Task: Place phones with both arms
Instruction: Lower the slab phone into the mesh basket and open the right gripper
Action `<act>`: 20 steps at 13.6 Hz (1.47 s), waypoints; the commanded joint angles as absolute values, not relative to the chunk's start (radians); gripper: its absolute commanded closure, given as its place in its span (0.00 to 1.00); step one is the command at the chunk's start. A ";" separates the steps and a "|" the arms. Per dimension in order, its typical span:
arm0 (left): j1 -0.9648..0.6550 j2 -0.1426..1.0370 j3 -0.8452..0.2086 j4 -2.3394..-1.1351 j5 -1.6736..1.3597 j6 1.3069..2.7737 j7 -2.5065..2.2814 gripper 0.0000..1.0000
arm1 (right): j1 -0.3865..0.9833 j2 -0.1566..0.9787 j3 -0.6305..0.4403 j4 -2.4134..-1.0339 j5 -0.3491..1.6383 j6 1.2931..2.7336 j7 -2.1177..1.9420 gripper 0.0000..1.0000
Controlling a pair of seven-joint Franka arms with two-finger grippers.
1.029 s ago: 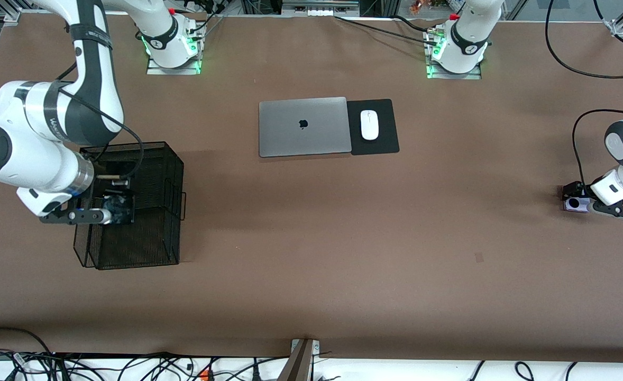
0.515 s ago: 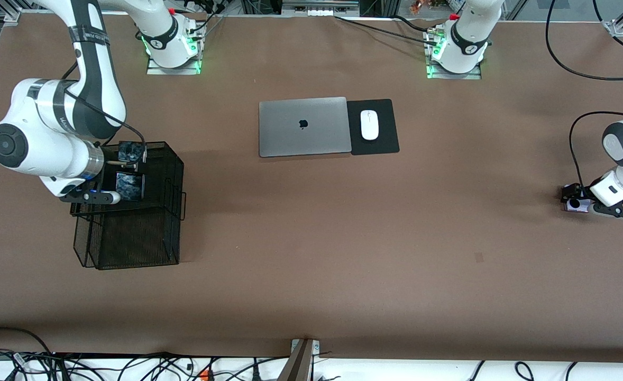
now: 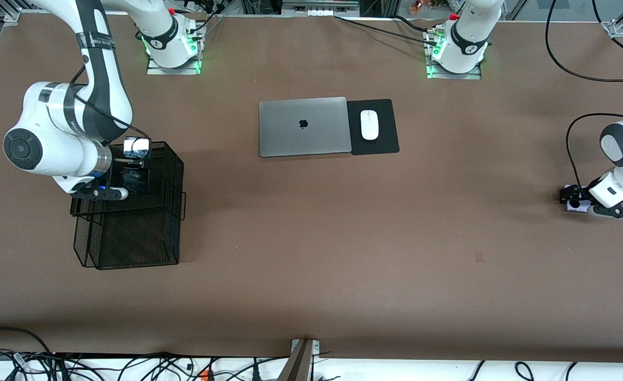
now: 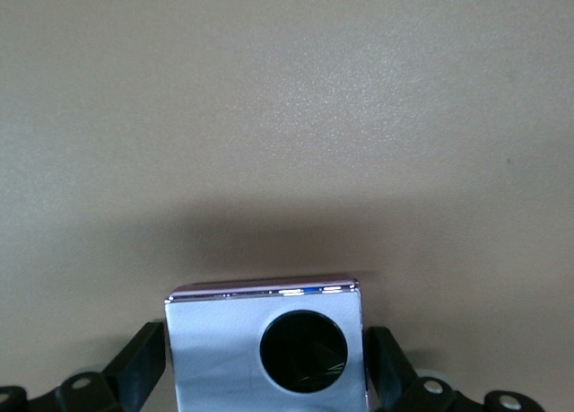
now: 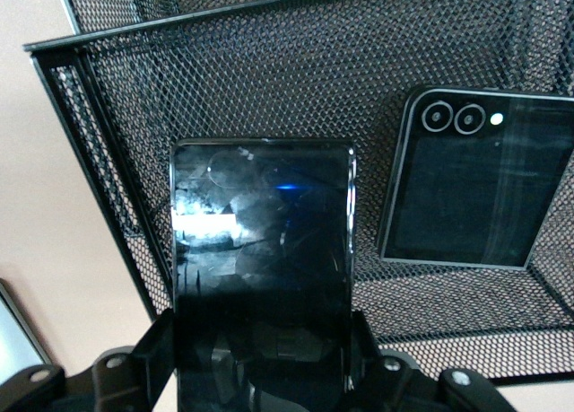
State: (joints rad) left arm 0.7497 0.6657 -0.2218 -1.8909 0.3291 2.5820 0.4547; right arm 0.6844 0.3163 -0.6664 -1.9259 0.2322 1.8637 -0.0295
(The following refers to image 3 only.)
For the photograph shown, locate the grey closed laptop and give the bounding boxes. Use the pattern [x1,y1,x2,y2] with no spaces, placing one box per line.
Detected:
[259,96,352,158]

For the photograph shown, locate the black mouse pad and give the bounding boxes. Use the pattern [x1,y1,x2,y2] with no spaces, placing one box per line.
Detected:
[346,98,400,156]

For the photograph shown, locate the aluminium bracket post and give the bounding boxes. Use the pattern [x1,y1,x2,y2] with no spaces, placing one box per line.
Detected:
[280,339,321,381]

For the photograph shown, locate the grey power strip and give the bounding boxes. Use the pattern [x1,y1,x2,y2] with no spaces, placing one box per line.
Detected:
[281,0,361,17]

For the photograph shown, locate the black wire mesh basket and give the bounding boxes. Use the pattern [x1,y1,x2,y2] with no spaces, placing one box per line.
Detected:
[70,141,187,271]

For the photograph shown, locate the black looped floor cable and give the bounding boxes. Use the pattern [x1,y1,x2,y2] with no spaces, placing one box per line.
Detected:
[0,327,53,356]

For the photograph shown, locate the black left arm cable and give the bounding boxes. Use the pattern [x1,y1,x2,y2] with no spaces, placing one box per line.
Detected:
[546,0,623,188]

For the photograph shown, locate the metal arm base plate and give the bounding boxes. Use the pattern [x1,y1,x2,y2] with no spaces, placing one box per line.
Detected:
[146,53,202,76]
[427,56,482,80]

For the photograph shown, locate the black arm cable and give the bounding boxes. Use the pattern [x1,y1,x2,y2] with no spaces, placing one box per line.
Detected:
[546,0,623,188]
[68,63,152,142]

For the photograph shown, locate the white computer mouse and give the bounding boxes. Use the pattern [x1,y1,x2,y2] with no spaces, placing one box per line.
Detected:
[360,110,379,141]

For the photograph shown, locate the black cable on table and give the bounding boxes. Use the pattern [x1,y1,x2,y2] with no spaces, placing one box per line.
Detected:
[334,16,439,48]

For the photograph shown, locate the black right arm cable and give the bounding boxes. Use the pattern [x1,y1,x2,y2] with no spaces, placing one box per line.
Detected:
[68,63,152,142]

